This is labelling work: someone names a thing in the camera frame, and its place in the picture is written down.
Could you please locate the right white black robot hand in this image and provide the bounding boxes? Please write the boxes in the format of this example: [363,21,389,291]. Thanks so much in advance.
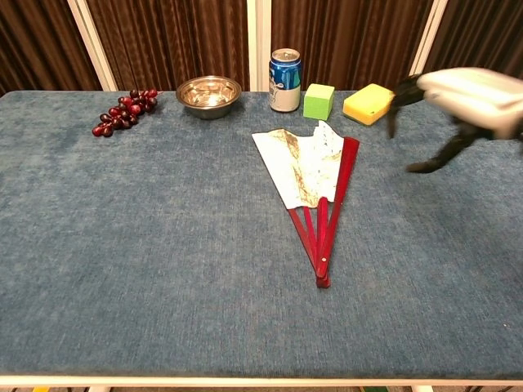
[386,67,523,175]

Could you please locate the yellow sponge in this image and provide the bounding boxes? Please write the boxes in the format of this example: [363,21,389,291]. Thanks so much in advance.
[342,83,396,127]

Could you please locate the bunch of red grapes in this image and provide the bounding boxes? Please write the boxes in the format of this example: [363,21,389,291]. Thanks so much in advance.
[92,88,159,138]

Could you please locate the white partition frame post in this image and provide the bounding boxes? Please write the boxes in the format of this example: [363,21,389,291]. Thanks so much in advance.
[246,0,274,91]
[409,0,449,77]
[66,0,118,91]

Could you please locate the brown corrugated partition panel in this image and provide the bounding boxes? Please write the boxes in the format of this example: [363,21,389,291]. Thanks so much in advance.
[271,0,435,91]
[0,0,101,96]
[424,0,523,89]
[86,0,250,91]

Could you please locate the green foam cube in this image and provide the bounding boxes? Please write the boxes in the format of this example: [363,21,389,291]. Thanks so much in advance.
[302,83,336,122]

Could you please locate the blue white drink can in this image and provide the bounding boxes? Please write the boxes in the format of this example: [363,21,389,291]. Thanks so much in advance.
[268,47,302,113]

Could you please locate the blue fabric table cover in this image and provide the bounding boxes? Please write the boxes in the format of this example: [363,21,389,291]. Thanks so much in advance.
[0,89,523,379]

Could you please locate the stainless steel bowl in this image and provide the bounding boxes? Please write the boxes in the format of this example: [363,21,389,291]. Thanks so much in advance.
[175,75,244,120]

